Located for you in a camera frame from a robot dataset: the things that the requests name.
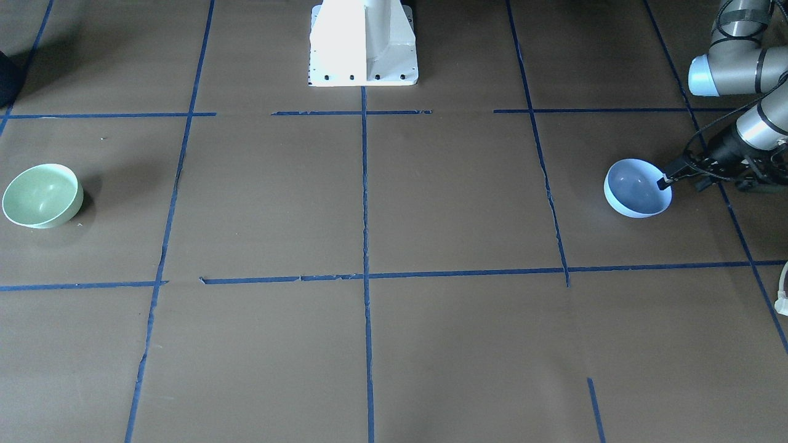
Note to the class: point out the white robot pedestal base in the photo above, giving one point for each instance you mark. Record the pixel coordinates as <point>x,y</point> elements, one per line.
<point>362,44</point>

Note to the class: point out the white plug at edge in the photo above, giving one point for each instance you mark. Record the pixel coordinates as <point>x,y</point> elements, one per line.
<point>780,305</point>

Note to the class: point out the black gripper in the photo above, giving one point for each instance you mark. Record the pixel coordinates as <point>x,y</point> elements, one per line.
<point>724,147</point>

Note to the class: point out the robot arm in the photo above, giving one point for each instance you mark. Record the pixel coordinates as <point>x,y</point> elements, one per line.
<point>737,63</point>

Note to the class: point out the green bowl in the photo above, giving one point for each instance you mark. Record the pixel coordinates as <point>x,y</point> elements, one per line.
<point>43,197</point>

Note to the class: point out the blue bowl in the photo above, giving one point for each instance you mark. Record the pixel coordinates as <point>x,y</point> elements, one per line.
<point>631,189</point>

